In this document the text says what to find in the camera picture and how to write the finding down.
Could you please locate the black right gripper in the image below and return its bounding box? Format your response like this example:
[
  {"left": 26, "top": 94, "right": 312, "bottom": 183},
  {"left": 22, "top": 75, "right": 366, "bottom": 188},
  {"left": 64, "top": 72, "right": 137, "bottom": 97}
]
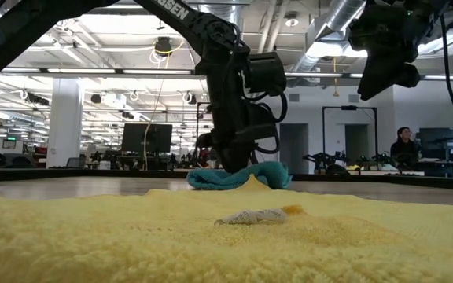
[{"left": 348, "top": 0, "right": 444, "bottom": 101}]

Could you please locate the black portal frame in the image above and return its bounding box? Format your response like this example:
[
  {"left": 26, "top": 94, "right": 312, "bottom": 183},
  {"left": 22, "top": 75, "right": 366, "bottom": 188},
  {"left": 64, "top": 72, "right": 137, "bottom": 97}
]
[{"left": 322, "top": 105, "right": 378, "bottom": 158}]

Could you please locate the black office monitor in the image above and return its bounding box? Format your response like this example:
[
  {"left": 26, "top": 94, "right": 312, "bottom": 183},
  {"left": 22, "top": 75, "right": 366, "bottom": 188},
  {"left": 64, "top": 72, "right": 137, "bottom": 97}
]
[{"left": 120, "top": 123, "right": 173, "bottom": 155}]

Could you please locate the white building column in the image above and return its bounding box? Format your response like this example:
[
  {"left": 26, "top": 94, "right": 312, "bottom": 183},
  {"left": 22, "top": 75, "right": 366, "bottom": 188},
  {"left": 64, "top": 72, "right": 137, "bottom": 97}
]
[{"left": 46, "top": 77, "right": 84, "bottom": 168}]

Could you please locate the teal microfiber towel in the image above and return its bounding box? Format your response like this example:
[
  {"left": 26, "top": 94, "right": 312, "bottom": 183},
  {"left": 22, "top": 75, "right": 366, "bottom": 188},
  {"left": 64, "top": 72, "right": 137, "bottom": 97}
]
[{"left": 186, "top": 160, "right": 293, "bottom": 191}]

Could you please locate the person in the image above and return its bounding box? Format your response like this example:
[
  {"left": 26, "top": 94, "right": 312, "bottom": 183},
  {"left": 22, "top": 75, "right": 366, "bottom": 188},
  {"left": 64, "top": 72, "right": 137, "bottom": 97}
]
[{"left": 390, "top": 126, "right": 422, "bottom": 169}]

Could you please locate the black ceiling device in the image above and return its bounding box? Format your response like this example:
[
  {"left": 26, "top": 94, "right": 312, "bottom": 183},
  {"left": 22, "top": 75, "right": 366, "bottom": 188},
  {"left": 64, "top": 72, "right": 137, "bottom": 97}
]
[{"left": 153, "top": 35, "right": 175, "bottom": 58}]

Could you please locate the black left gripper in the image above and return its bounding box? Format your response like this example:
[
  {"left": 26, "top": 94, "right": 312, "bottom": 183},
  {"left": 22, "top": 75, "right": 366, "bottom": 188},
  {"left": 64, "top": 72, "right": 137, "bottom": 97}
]
[{"left": 201, "top": 49, "right": 289, "bottom": 173}]

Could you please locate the yellow towel with white label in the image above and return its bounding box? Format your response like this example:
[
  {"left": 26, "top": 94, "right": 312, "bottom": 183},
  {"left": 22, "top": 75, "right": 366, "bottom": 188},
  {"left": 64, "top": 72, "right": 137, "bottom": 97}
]
[{"left": 0, "top": 174, "right": 453, "bottom": 283}]

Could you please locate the dark wall-side monitor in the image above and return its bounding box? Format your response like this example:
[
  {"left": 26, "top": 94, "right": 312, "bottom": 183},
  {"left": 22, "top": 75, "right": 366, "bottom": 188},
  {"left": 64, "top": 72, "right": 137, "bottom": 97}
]
[{"left": 418, "top": 127, "right": 453, "bottom": 162}]

